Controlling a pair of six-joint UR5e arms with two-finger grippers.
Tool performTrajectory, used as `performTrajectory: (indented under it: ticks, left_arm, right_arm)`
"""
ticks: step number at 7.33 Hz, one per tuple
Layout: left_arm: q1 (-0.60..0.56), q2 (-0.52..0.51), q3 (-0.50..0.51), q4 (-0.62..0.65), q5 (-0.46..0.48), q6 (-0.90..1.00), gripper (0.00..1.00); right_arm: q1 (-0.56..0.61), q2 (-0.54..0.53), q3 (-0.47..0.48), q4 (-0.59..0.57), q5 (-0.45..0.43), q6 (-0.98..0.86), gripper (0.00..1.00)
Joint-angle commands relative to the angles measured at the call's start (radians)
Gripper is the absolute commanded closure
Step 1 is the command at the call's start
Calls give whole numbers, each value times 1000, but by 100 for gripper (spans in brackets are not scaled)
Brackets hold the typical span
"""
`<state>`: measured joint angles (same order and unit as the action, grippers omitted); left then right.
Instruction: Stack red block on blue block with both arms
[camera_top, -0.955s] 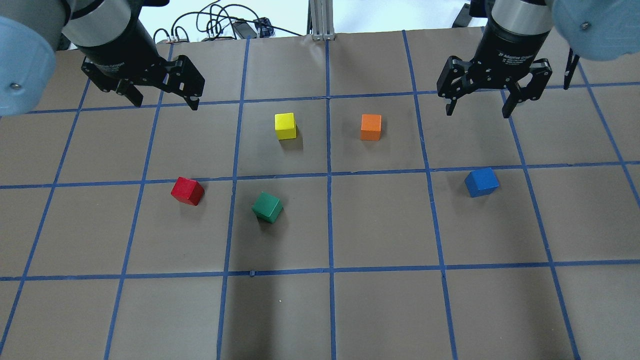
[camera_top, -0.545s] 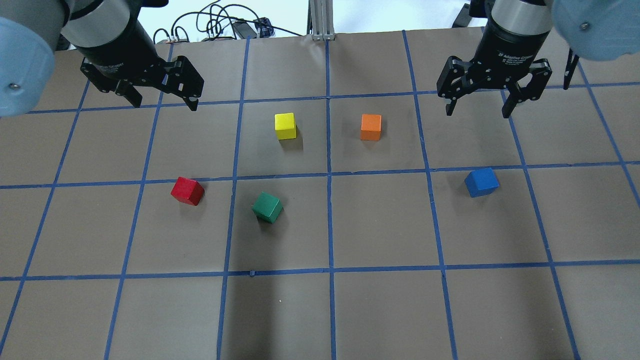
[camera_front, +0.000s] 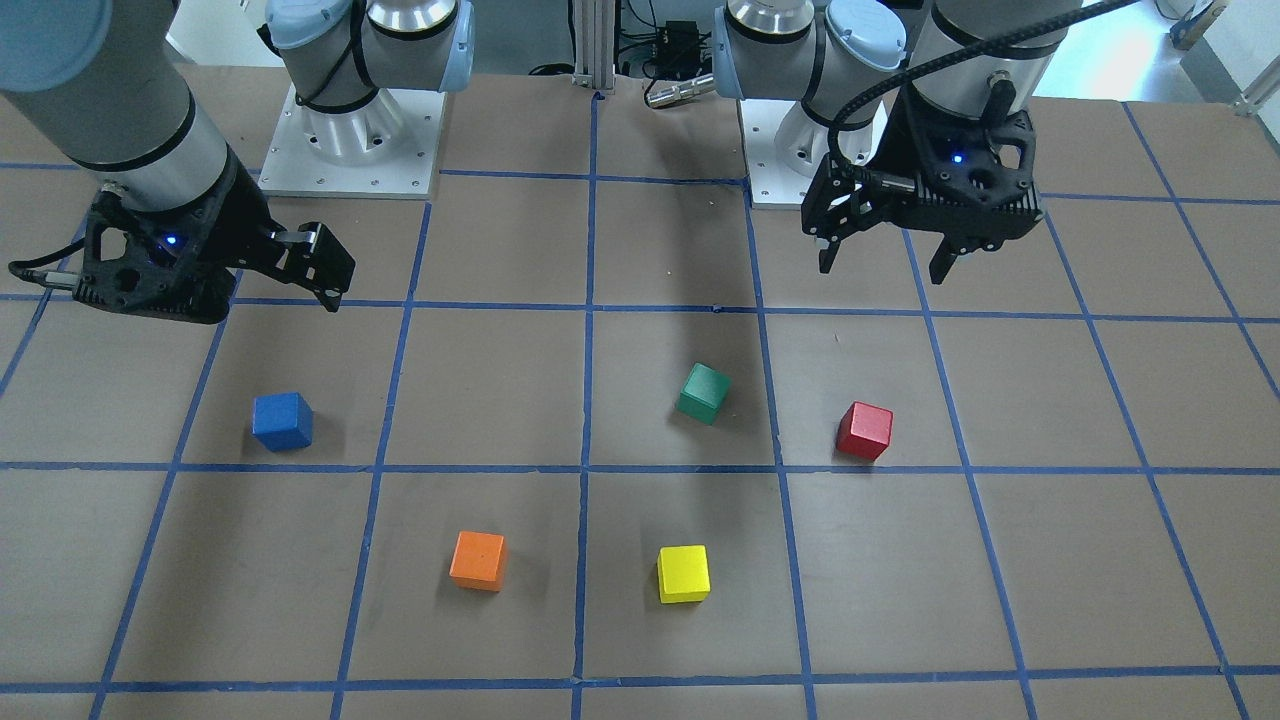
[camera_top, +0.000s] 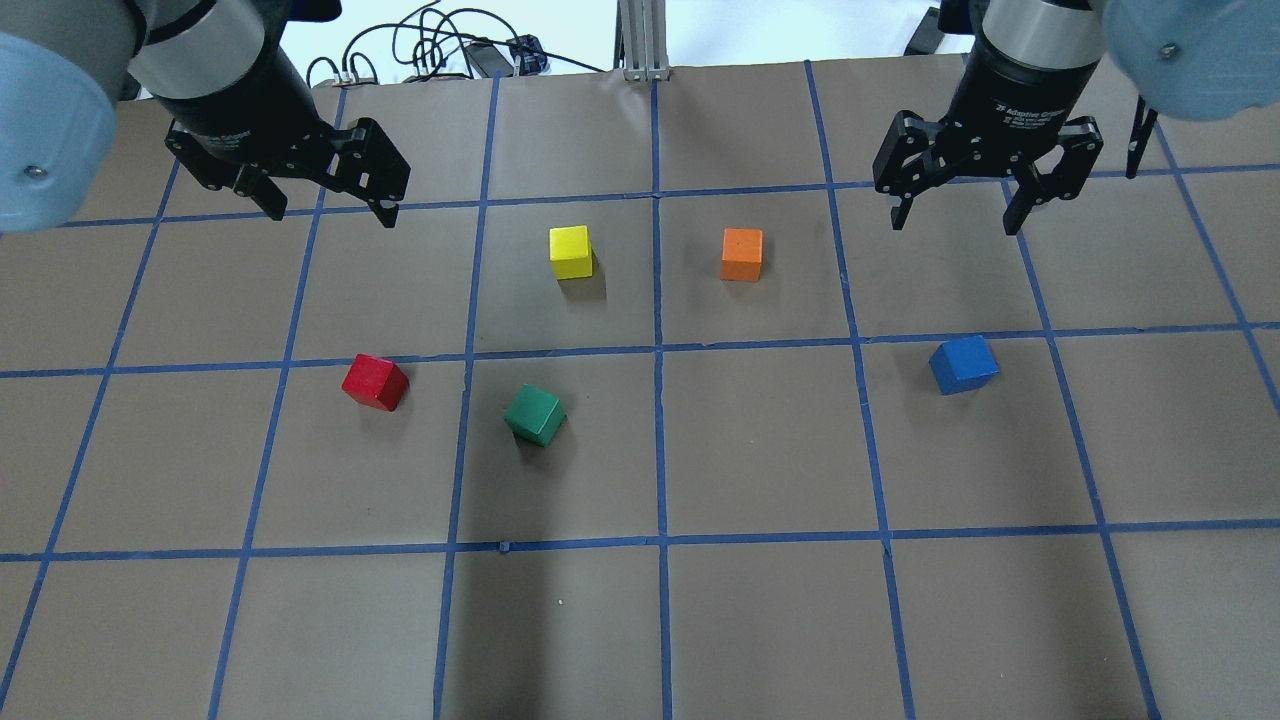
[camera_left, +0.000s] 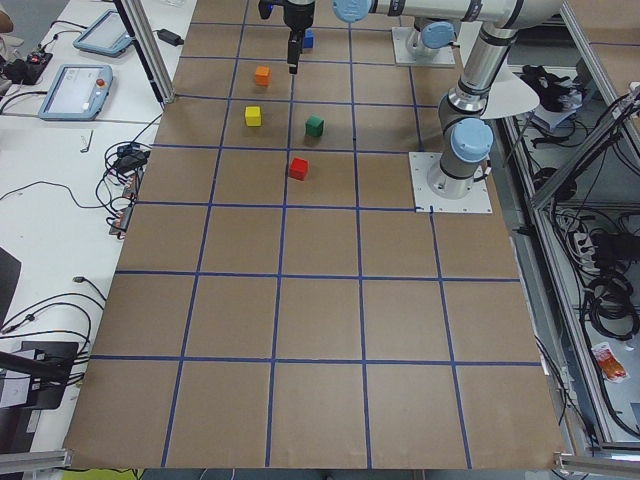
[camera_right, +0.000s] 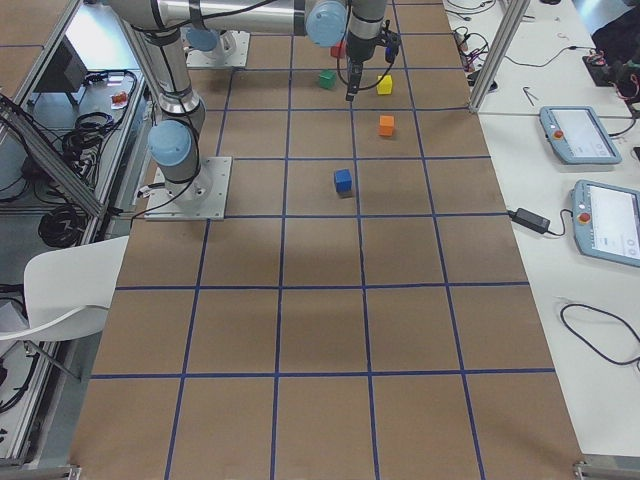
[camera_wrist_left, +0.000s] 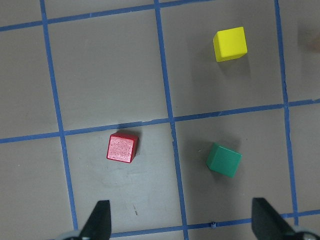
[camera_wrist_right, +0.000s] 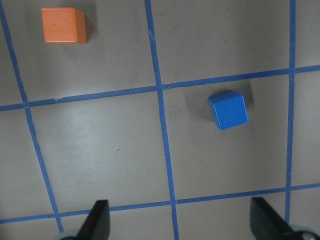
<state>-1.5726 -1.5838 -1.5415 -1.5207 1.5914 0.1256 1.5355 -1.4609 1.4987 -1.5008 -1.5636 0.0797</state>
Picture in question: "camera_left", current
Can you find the aluminium frame post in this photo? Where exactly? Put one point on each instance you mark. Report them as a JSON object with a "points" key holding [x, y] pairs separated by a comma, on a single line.
{"points": [[139, 30]]}

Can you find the yellow wooden block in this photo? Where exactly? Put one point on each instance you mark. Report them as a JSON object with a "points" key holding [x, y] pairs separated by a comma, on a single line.
{"points": [[253, 116]]}

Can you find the near teach pendant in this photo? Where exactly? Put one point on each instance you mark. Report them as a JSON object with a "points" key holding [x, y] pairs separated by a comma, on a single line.
{"points": [[77, 93]]}

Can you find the allen key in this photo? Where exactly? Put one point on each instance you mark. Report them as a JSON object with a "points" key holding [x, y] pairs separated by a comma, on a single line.
{"points": [[87, 142]]}

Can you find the green wooden block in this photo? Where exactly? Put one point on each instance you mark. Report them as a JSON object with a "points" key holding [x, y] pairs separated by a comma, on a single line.
{"points": [[314, 126]]}

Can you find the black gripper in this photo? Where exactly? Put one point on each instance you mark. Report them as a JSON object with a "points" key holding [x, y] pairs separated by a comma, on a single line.
{"points": [[297, 15]]}

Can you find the orange wooden block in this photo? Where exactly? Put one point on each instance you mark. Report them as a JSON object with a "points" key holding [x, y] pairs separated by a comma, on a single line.
{"points": [[262, 76]]}

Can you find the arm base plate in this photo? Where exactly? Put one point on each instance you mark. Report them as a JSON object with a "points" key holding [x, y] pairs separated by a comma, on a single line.
{"points": [[444, 59], [435, 192]]}

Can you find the blue wooden block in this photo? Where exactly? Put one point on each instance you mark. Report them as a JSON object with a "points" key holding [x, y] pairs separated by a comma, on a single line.
{"points": [[308, 40]]}

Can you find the far teach pendant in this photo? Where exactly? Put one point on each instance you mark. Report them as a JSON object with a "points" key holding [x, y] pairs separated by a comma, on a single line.
{"points": [[106, 36]]}

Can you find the black monitor stand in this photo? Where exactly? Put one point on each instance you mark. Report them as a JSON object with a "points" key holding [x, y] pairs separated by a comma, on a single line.
{"points": [[36, 376]]}

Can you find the teach pendant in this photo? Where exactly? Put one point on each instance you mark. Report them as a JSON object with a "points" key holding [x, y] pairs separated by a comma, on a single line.
{"points": [[106, 36], [77, 93]]}

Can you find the red snack packet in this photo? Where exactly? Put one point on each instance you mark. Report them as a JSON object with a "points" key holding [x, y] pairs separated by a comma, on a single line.
{"points": [[609, 365]]}

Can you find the black power adapter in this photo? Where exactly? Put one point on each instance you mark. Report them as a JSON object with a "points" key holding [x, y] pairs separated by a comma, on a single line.
{"points": [[170, 37]]}

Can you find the red wooden block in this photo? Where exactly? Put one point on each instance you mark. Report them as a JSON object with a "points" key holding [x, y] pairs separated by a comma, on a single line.
{"points": [[298, 168]]}

